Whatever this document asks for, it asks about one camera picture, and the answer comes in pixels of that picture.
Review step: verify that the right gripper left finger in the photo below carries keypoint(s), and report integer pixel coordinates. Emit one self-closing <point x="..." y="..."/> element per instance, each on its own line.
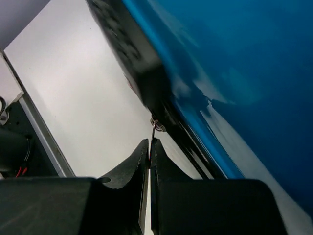
<point x="114" y="204"/>

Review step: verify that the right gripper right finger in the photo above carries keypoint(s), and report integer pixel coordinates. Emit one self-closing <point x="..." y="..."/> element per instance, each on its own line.
<point x="181" y="205"/>

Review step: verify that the metal zipper pull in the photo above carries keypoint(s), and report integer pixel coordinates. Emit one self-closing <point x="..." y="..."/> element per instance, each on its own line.
<point x="156" y="126"/>

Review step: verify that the blue hard-shell suitcase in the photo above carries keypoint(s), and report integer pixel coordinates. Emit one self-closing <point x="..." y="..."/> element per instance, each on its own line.
<point x="238" y="74"/>

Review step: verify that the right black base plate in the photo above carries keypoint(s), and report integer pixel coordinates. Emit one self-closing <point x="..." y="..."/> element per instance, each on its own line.
<point x="21" y="151"/>

